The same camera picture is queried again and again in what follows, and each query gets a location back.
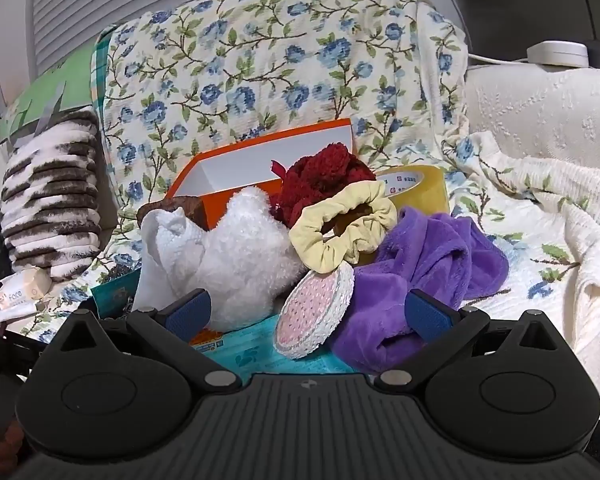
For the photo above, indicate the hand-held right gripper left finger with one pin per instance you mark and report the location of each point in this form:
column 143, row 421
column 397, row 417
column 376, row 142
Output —
column 190, row 312

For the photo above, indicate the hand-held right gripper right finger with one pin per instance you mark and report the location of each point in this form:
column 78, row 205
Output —
column 430, row 317

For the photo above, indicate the white waffle towel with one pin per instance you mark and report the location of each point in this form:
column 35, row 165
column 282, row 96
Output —
column 165, row 260

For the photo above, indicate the purple fleece cloth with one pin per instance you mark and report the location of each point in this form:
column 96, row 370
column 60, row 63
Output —
column 420, row 255

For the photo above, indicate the teal packet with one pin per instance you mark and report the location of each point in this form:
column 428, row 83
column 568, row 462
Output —
column 250, row 355

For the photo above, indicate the white fluffy plush cloth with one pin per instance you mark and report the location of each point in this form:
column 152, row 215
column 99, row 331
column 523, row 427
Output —
column 250, row 260

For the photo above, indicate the brown plush pad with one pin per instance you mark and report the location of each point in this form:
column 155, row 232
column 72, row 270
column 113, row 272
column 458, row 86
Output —
column 190, row 207

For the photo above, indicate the pink white round pad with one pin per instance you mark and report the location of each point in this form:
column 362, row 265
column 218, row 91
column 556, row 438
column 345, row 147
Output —
column 310, row 315

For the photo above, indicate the pale yellow scrunchie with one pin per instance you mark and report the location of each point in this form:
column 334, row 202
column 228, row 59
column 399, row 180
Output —
column 320, row 245

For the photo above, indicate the orange cardboard box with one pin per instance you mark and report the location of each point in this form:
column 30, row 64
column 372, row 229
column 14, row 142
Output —
column 260, row 160

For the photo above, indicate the dark red knit scrunchie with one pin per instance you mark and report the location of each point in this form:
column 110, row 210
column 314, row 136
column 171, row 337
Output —
column 325, row 170

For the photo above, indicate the person's left hand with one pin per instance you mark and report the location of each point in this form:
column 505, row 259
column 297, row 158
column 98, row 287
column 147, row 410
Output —
column 9, row 440

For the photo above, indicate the dark teal card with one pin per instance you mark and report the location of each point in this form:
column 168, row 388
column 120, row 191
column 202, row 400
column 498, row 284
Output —
column 112, row 295

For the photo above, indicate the beige tissue pack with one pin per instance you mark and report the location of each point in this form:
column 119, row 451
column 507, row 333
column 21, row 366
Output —
column 22, row 290

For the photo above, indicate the clear packing tape roll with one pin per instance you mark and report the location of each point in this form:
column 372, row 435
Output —
column 425, row 185

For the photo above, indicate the brown white striped fluffy blanket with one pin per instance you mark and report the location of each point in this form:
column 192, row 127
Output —
column 50, row 190

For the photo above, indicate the cream textured bedspread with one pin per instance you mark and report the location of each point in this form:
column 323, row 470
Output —
column 545, row 110

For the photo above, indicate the green pillow with plaid edge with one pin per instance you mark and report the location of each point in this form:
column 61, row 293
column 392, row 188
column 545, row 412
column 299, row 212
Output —
column 65, row 85

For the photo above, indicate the blue floral blanket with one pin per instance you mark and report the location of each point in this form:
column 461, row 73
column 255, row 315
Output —
column 260, row 60

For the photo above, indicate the white power strip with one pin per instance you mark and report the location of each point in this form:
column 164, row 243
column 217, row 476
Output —
column 557, row 53

